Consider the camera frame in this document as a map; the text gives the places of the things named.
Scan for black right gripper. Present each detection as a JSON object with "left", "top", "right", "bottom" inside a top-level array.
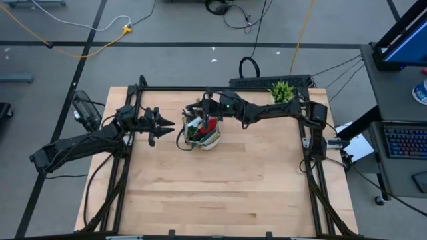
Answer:
[{"left": 184, "top": 95, "right": 223, "bottom": 132}]

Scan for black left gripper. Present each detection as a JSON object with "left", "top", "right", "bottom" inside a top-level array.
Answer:
[{"left": 135, "top": 106, "right": 176, "bottom": 148}]

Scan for black red gardening gloves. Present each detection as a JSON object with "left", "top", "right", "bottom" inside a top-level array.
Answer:
[{"left": 196, "top": 116, "right": 219, "bottom": 141}]

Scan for cream green canvas gardening bag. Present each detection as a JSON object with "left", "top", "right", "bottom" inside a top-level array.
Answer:
[{"left": 175, "top": 111, "right": 222, "bottom": 153}]

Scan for black perforated power box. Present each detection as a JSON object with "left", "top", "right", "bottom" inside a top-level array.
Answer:
[{"left": 228, "top": 74, "right": 312, "bottom": 89}]

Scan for black mesh control box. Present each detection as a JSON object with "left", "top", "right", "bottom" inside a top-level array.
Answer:
[{"left": 69, "top": 89, "right": 103, "bottom": 133}]

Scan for green plant in white pot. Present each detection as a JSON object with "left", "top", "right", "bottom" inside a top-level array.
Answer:
[{"left": 268, "top": 80, "right": 296, "bottom": 105}]

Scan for grey metal table foot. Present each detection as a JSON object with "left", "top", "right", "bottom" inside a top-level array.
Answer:
[
  {"left": 0, "top": 73, "right": 35, "bottom": 85},
  {"left": 2, "top": 0, "right": 67, "bottom": 9}
]

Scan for white paper sheet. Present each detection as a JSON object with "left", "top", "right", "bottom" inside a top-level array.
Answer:
[{"left": 334, "top": 123, "right": 375, "bottom": 163}]

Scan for black chair base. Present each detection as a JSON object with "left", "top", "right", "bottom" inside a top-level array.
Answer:
[{"left": 0, "top": 102, "right": 15, "bottom": 121}]

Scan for dark grey computer desk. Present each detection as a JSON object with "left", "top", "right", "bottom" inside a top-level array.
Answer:
[{"left": 359, "top": 42, "right": 427, "bottom": 199}]

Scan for backlit black keyboard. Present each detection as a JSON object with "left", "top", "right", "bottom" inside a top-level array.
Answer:
[{"left": 382, "top": 125, "right": 427, "bottom": 160}]

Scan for computer monitor with blue screen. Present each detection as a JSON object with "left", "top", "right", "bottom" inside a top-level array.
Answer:
[{"left": 371, "top": 0, "right": 427, "bottom": 71}]

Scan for white tub with blue label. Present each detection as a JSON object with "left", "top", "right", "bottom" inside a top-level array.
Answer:
[{"left": 411, "top": 79, "right": 427, "bottom": 106}]

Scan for black flat device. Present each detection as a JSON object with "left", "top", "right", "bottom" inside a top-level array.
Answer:
[{"left": 410, "top": 170, "right": 427, "bottom": 194}]

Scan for black aluminium table frame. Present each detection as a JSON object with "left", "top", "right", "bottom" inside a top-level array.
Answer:
[{"left": 75, "top": 75, "right": 360, "bottom": 240}]

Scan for black coiled cable loop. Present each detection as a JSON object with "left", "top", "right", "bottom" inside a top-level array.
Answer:
[{"left": 238, "top": 55, "right": 261, "bottom": 79}]

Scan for yellow floor extension cord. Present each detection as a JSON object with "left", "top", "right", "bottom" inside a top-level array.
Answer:
[{"left": 0, "top": 4, "right": 133, "bottom": 59}]

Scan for black floor cable bundle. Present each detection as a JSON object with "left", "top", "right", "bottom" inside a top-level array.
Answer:
[{"left": 203, "top": 0, "right": 274, "bottom": 35}]

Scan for white floor cable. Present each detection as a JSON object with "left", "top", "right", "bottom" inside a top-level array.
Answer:
[{"left": 31, "top": 0, "right": 133, "bottom": 33}]

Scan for hanging yellow cable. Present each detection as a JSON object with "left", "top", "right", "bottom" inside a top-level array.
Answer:
[{"left": 288, "top": 0, "right": 316, "bottom": 76}]

